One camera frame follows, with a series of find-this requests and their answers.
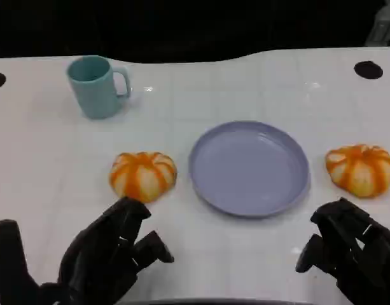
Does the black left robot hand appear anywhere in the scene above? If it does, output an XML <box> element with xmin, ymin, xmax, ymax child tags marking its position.
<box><xmin>57</xmin><ymin>196</ymin><xmax>176</xmax><ymax>305</ymax></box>

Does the orange white toy bread roll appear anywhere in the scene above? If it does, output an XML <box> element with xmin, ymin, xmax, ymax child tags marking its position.
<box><xmin>109</xmin><ymin>151</ymin><xmax>178</xmax><ymax>204</ymax></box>
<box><xmin>324</xmin><ymin>144</ymin><xmax>390</xmax><ymax>200</ymax></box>

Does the grey background equipment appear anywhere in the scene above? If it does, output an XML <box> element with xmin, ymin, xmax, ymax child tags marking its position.
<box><xmin>366</xmin><ymin>0</ymin><xmax>390</xmax><ymax>47</ymax></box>

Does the lilac plate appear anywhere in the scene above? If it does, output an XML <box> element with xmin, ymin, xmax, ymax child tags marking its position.
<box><xmin>188</xmin><ymin>120</ymin><xmax>311</xmax><ymax>219</ymax></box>

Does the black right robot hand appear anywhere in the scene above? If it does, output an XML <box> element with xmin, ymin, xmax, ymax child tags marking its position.
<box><xmin>295</xmin><ymin>196</ymin><xmax>390</xmax><ymax>305</ymax></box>

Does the pale green mug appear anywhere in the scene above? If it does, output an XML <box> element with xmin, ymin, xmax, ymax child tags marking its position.
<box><xmin>66</xmin><ymin>55</ymin><xmax>132</xmax><ymax>121</ymax></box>

